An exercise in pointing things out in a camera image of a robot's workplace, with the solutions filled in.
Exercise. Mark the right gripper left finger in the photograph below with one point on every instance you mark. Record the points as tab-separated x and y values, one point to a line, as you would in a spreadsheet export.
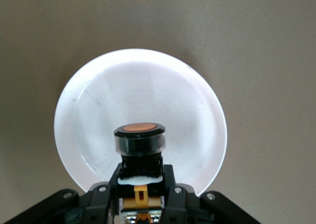
98	204

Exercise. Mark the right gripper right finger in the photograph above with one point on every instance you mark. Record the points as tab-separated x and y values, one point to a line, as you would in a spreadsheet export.
182	206

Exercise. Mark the orange push-button switch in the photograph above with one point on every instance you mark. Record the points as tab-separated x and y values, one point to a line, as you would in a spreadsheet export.
139	142

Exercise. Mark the pale pink round plate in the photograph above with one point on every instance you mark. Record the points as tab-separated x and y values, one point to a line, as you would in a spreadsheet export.
148	85

